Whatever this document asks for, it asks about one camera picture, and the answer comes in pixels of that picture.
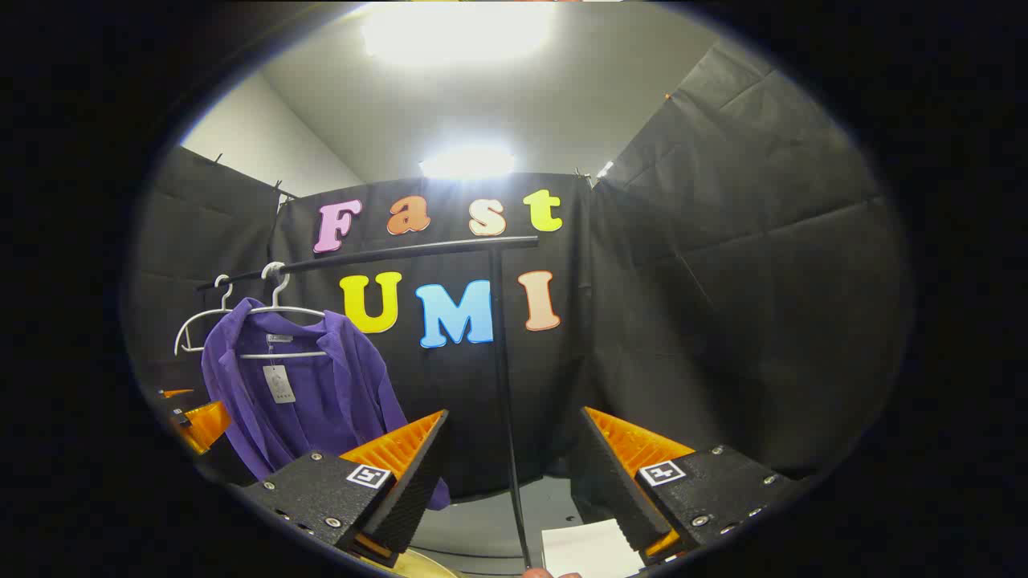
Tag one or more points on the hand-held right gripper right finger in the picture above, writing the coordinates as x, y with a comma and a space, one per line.
602, 474

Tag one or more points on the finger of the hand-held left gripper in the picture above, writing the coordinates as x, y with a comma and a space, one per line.
175, 393
207, 424

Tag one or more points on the large ceiling light panel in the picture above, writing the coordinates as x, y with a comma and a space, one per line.
458, 32

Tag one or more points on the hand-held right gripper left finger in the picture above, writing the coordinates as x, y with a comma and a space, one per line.
418, 474

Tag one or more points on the small ceiling light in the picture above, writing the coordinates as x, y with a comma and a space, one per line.
605, 168

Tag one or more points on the black backdrop cloth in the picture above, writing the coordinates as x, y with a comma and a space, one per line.
723, 321

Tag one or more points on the purple ribbed shirt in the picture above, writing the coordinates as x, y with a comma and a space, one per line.
337, 393

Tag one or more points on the black metal clothes rack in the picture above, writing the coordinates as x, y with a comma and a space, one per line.
503, 361

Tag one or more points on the white plastic hanger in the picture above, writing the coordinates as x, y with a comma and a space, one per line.
281, 354
218, 310

